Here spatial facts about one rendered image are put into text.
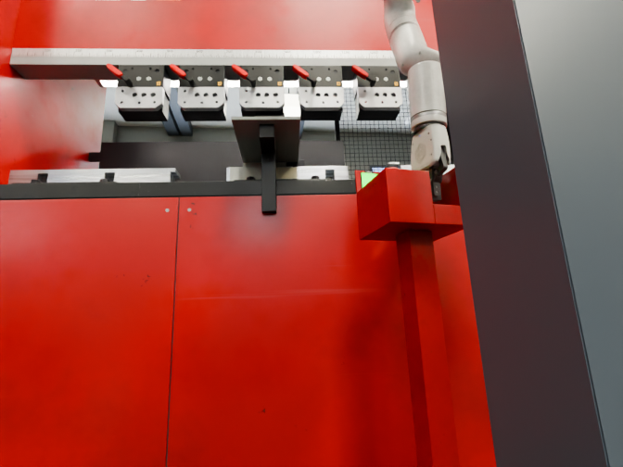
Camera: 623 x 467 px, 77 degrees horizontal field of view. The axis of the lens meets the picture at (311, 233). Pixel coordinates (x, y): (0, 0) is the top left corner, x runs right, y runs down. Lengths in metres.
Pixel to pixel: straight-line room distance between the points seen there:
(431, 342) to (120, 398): 0.75
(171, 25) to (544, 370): 1.47
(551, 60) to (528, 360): 0.33
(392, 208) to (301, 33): 0.89
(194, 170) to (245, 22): 0.69
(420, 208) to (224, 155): 1.23
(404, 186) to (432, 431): 0.49
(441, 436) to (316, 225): 0.58
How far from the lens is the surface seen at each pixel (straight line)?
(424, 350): 0.86
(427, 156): 0.94
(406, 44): 1.15
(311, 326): 1.04
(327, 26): 1.57
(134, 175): 1.35
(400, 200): 0.83
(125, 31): 1.63
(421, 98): 1.00
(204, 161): 1.90
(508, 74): 0.55
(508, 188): 0.52
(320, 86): 1.41
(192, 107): 1.39
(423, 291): 0.87
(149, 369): 1.10
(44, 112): 1.83
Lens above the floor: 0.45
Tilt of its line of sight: 14 degrees up
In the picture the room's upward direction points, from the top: 2 degrees counter-clockwise
